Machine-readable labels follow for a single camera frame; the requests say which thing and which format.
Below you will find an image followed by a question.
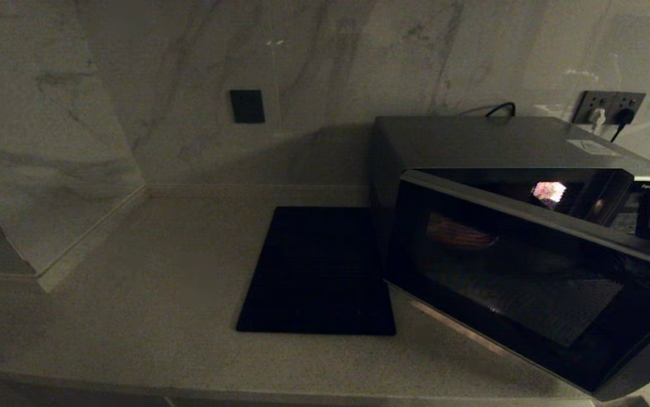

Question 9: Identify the black glass induction cooktop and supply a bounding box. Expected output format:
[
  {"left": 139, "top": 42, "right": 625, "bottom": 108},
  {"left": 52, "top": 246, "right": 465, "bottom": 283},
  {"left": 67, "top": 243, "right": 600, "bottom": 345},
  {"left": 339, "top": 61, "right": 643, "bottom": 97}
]
[{"left": 236, "top": 206, "right": 397, "bottom": 336}]

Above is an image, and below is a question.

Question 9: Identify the black power plug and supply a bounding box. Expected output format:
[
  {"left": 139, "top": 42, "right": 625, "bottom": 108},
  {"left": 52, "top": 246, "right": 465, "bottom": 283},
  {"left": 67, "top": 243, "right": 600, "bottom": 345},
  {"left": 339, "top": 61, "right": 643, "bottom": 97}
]
[{"left": 610, "top": 107, "right": 638, "bottom": 143}]

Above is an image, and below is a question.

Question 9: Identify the microwave door with dark glass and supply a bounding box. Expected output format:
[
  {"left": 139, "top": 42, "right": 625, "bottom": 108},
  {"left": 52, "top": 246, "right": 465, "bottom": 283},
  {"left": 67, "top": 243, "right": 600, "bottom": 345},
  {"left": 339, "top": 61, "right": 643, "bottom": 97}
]
[{"left": 383, "top": 170, "right": 650, "bottom": 402}]

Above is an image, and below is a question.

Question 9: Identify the black blank wall panel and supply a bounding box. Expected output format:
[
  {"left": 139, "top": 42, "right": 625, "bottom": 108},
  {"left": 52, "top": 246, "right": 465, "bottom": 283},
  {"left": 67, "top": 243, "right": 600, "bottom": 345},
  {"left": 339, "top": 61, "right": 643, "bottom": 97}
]
[{"left": 230, "top": 90, "right": 266, "bottom": 124}]

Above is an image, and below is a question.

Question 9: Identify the grey double wall outlet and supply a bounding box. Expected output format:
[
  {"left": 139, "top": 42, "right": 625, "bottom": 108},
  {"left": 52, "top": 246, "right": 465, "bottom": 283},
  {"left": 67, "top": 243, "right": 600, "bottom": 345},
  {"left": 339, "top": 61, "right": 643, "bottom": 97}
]
[{"left": 572, "top": 90, "right": 647, "bottom": 125}]

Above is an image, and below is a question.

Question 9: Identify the purple plate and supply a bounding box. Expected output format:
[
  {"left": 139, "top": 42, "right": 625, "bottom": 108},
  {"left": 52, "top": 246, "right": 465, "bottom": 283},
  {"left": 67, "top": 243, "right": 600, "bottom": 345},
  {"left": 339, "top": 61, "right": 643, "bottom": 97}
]
[{"left": 426, "top": 213, "right": 500, "bottom": 250}]

